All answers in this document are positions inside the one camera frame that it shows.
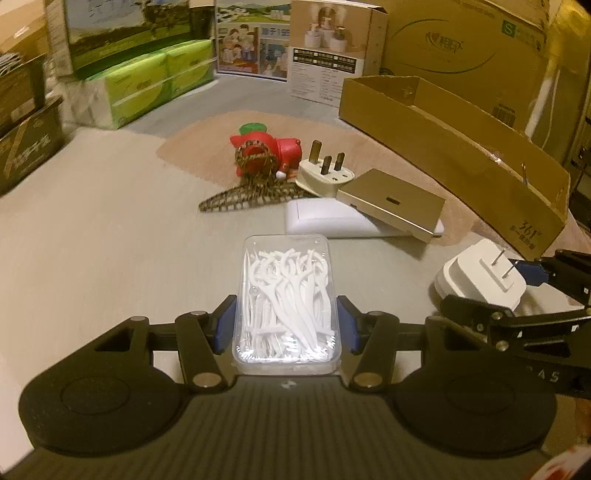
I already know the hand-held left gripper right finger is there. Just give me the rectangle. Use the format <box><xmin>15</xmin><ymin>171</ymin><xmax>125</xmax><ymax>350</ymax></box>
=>
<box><xmin>337</xmin><ymin>295</ymin><xmax>485</xmax><ymax>393</ymax></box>

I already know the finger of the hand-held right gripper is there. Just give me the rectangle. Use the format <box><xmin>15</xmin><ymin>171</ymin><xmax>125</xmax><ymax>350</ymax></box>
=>
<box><xmin>440</xmin><ymin>294</ymin><xmax>591</xmax><ymax>358</ymax></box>
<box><xmin>508</xmin><ymin>249</ymin><xmax>591</xmax><ymax>308</ymax></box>

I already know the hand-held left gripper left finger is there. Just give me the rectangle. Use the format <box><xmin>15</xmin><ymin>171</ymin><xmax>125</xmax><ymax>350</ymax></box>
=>
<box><xmin>95</xmin><ymin>295</ymin><xmax>238</xmax><ymax>393</ymax></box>

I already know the white two-pin charger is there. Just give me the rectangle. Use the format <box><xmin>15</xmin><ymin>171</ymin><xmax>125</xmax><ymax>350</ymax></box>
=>
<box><xmin>433</xmin><ymin>238</ymin><xmax>528</xmax><ymax>315</ymax></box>

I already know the clear floss pick box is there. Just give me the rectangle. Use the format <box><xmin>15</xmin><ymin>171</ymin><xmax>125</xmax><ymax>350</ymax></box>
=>
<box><xmin>232</xmin><ymin>234</ymin><xmax>341</xmax><ymax>376</ymax></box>

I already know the white rectangular case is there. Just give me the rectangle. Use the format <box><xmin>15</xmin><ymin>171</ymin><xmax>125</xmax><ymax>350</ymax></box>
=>
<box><xmin>284</xmin><ymin>199</ymin><xmax>445</xmax><ymax>239</ymax></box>

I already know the gold box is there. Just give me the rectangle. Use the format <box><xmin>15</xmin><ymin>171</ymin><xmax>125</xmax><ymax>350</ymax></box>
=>
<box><xmin>336</xmin><ymin>168</ymin><xmax>446</xmax><ymax>242</ymax></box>

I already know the shallow cardboard box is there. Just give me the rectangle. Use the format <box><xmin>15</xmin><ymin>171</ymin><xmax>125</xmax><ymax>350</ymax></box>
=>
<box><xmin>338</xmin><ymin>76</ymin><xmax>571</xmax><ymax>259</ymax></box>

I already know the beige three-pin plug adapter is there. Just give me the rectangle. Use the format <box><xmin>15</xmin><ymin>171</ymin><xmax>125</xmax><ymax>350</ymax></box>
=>
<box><xmin>295</xmin><ymin>141</ymin><xmax>355</xmax><ymax>197</ymax></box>

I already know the red toy with green cap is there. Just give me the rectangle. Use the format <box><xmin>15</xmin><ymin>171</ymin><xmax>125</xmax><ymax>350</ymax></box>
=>
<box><xmin>231</xmin><ymin>122</ymin><xmax>303</xmax><ymax>181</ymax></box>

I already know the large cardboard box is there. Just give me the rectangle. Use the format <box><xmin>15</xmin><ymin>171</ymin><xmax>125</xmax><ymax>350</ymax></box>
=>
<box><xmin>379</xmin><ymin>0</ymin><xmax>568</xmax><ymax>153</ymax></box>

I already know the green tissue pack bundle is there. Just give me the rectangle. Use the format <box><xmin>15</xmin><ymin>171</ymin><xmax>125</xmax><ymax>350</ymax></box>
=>
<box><xmin>85</xmin><ymin>39</ymin><xmax>215</xmax><ymax>130</ymax></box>

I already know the dark printed storage box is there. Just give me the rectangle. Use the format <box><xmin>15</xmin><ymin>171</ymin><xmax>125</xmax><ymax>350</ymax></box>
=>
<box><xmin>0</xmin><ymin>95</ymin><xmax>65</xmax><ymax>195</ymax></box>
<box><xmin>0</xmin><ymin>51</ymin><xmax>47</xmax><ymax>134</ymax></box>

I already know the white humidifier product box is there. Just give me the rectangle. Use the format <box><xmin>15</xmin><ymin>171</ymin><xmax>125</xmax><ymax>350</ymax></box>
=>
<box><xmin>288</xmin><ymin>0</ymin><xmax>389</xmax><ymax>108</ymax></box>

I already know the blue milk carton box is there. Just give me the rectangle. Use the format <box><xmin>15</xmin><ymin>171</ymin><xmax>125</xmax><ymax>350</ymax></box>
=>
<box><xmin>215</xmin><ymin>0</ymin><xmax>294</xmax><ymax>83</ymax></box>

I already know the green landscape milk box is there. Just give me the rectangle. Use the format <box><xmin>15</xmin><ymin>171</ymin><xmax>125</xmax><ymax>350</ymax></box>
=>
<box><xmin>62</xmin><ymin>0</ymin><xmax>192</xmax><ymax>81</ymax></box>

